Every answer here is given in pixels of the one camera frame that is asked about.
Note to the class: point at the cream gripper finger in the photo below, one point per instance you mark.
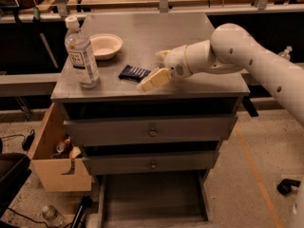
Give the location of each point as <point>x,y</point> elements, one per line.
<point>157,78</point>
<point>160,55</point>

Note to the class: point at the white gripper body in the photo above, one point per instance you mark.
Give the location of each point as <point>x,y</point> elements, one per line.
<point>176,62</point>

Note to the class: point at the dark blue rxbar wrapper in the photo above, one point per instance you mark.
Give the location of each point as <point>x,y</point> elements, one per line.
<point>133,73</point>

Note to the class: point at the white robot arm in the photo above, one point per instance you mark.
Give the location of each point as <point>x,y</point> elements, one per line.
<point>231,49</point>

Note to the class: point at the grey top drawer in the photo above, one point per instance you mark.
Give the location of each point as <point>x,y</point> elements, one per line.
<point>174,129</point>

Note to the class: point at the grey three-drawer cabinet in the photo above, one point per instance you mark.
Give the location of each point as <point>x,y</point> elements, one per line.
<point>143,35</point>

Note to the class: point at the grey middle drawer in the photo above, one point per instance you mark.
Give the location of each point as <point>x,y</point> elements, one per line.
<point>153,162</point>

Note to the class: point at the grey open bottom drawer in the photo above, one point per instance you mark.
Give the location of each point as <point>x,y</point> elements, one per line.
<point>153,200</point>

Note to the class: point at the white paper bowl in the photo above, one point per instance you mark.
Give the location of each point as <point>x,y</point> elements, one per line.
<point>105,46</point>

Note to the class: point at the clear plastic water bottle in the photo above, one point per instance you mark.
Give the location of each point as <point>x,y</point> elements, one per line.
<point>80,54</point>

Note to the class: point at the clear soap dispenser bottle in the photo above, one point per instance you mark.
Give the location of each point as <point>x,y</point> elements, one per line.
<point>286,53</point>

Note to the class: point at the bottle inside wooden crate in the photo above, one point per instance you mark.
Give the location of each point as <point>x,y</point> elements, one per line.
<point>63,146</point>

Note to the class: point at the wooden crate on floor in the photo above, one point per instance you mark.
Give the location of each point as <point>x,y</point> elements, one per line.
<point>56,175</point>

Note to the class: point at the black chair caster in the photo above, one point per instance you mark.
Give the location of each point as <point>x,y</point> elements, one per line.
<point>285,187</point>

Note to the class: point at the black bin at left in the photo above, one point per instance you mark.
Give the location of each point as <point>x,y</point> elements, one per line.
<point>14,171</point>

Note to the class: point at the plastic bottle on floor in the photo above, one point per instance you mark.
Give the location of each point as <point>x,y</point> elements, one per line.
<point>53,217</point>

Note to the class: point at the black power adapter with cable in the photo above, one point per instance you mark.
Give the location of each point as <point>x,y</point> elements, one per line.
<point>26,142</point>

